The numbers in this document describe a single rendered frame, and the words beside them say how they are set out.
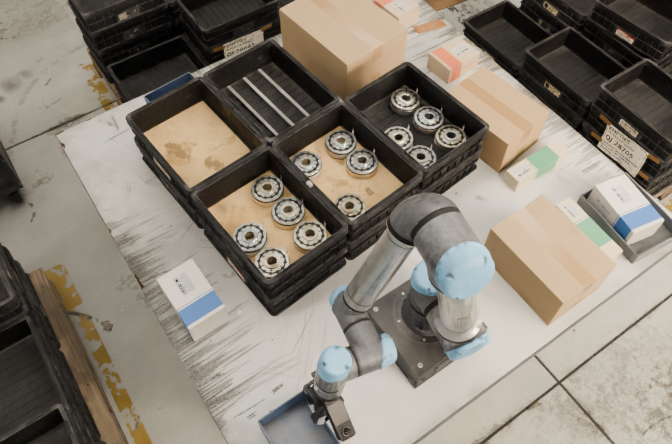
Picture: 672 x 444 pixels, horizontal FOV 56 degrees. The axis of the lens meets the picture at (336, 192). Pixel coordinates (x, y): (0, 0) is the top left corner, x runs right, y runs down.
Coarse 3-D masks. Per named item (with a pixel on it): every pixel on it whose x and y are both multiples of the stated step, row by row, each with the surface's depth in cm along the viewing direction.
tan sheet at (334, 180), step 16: (336, 128) 219; (320, 144) 215; (336, 160) 211; (320, 176) 207; (336, 176) 207; (384, 176) 207; (336, 192) 204; (352, 192) 204; (368, 192) 204; (384, 192) 204; (368, 208) 200
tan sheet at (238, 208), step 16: (240, 192) 204; (288, 192) 204; (208, 208) 200; (224, 208) 200; (240, 208) 200; (256, 208) 200; (224, 224) 197; (240, 224) 197; (272, 224) 197; (272, 240) 193; (288, 240) 194
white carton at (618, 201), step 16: (624, 176) 212; (592, 192) 212; (608, 192) 208; (624, 192) 208; (640, 192) 208; (608, 208) 207; (624, 208) 205; (640, 208) 205; (624, 224) 202; (640, 224) 201; (656, 224) 202; (624, 240) 205
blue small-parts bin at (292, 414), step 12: (300, 396) 175; (276, 408) 171; (288, 408) 177; (300, 408) 177; (264, 420) 171; (276, 420) 175; (288, 420) 175; (300, 420) 175; (264, 432) 167; (276, 432) 173; (288, 432) 174; (300, 432) 174; (312, 432) 174; (324, 432) 174
